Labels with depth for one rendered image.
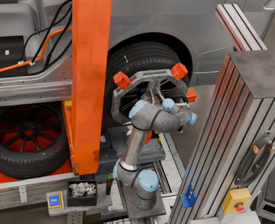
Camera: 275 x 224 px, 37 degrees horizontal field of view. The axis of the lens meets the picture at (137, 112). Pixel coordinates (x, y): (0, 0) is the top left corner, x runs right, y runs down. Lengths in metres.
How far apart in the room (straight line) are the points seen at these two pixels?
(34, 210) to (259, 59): 2.32
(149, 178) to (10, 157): 1.16
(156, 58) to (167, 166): 1.13
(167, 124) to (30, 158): 1.29
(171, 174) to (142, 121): 1.52
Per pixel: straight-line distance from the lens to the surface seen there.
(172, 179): 3.52
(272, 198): 3.37
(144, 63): 2.79
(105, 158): 3.16
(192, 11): 2.83
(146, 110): 2.07
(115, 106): 2.88
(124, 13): 2.67
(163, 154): 3.58
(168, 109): 2.44
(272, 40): 5.57
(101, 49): 2.12
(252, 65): 1.54
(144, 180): 2.29
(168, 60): 2.86
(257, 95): 1.42
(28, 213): 3.38
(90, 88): 2.28
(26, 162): 3.03
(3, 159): 3.08
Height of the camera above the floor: 2.93
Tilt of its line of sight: 46 degrees down
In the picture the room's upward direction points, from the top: 10 degrees clockwise
